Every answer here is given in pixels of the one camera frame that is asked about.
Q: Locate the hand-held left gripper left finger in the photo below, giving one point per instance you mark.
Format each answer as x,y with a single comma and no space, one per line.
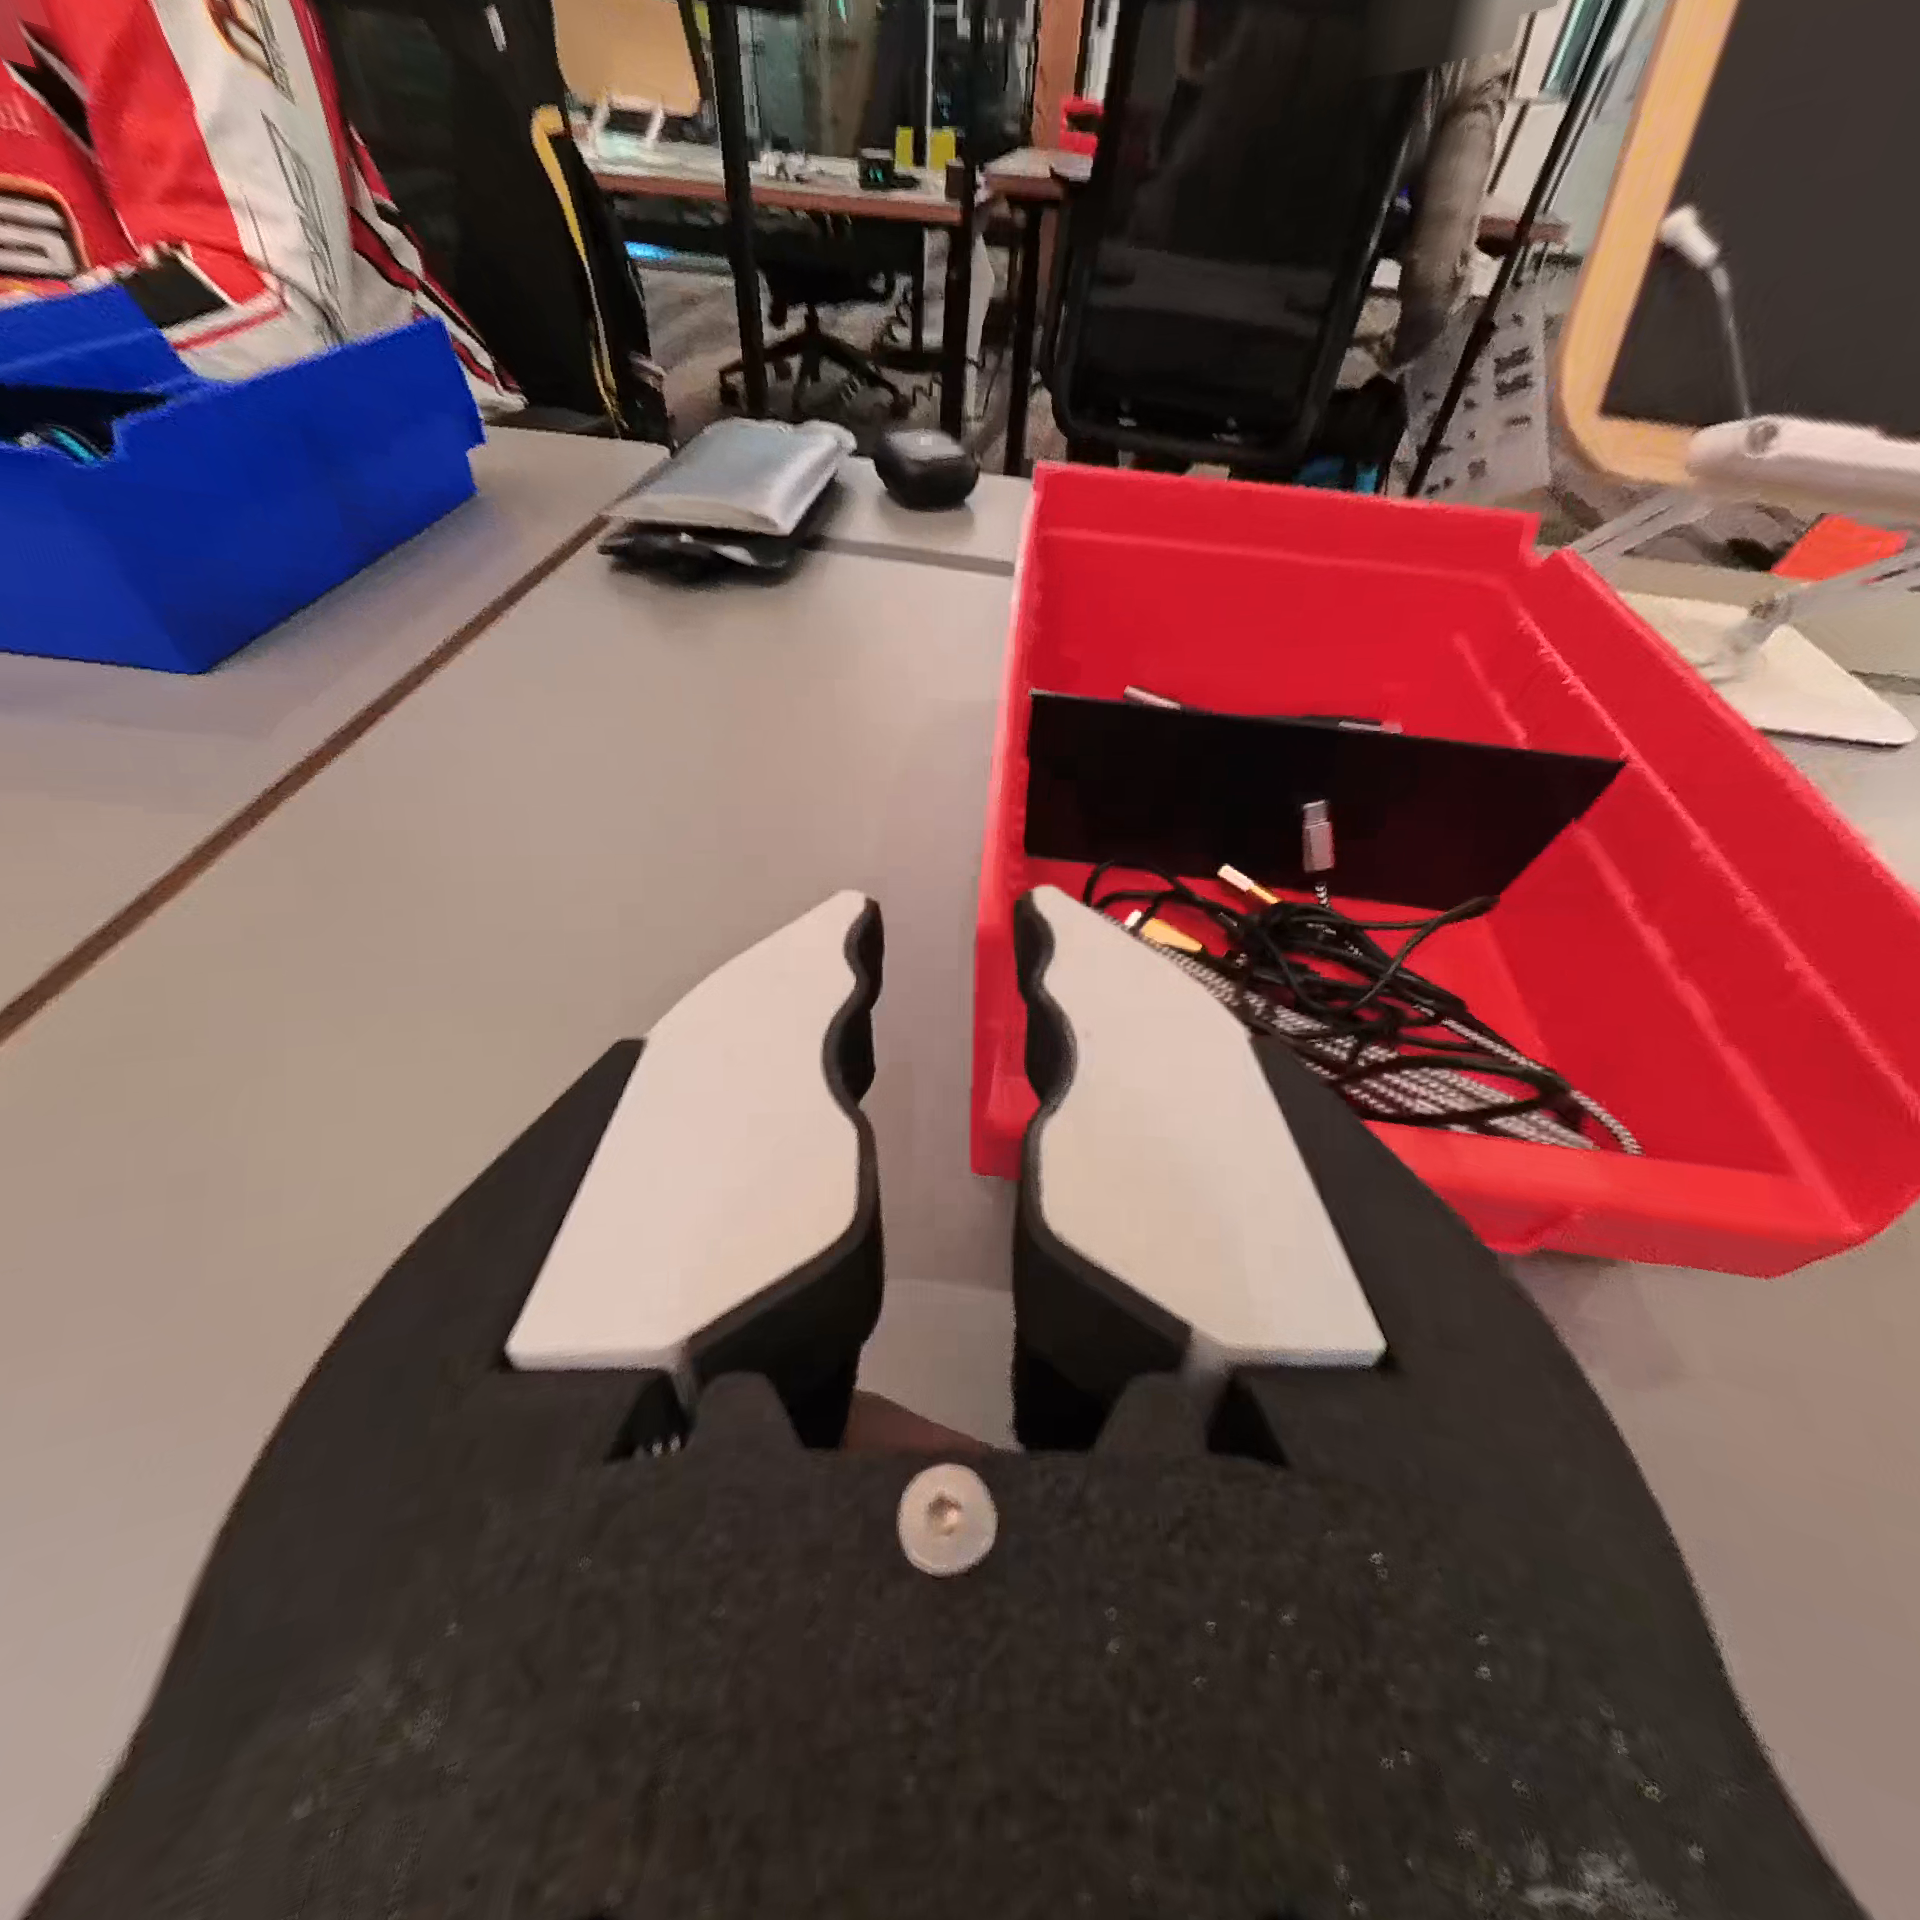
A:
720,1171

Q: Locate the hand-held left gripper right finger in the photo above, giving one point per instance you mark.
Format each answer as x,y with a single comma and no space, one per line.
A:
1185,1184

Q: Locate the red plastic bin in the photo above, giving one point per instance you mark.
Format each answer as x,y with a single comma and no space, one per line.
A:
1724,930

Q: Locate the black bin divider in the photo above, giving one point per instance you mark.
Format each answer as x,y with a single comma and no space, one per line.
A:
1170,796

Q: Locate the silver pouch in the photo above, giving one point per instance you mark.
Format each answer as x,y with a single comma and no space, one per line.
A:
735,473

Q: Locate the blue plastic bin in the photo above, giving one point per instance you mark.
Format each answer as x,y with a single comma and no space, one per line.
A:
225,523

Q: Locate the black mesh office chair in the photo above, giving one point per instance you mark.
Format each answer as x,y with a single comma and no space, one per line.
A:
1201,300

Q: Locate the white folding stand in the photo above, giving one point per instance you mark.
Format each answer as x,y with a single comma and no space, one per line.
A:
1799,450

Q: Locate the black jacket yellow stripe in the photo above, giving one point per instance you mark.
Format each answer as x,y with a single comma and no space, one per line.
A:
450,224

